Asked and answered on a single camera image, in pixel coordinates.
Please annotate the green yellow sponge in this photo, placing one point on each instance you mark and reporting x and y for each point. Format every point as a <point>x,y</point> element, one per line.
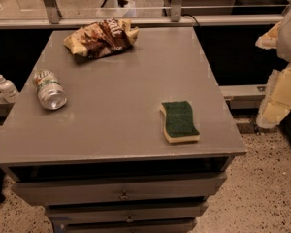
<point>178,122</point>

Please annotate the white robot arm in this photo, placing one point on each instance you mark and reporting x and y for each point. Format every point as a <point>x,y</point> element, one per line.
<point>283,48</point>

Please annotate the metal railing frame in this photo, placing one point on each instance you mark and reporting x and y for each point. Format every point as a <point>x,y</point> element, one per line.
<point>59,14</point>

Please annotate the brown chip bag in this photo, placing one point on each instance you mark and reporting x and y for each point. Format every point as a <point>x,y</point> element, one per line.
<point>100,39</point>

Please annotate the silver green soda can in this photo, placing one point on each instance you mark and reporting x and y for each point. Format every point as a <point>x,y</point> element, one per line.
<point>49,91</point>

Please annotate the white pump sanitizer bottle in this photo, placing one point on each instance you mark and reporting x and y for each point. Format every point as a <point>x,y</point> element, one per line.
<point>8,90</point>

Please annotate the middle grey drawer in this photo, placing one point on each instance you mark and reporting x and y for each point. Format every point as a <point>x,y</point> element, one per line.
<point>127,213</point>

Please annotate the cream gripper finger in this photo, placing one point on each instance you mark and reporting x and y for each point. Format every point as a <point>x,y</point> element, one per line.
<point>276,105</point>
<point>269,40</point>

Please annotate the grey drawer cabinet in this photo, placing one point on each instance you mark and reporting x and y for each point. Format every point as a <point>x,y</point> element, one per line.
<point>112,126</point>

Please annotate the bottom grey drawer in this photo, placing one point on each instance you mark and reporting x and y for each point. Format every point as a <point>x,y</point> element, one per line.
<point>152,226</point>

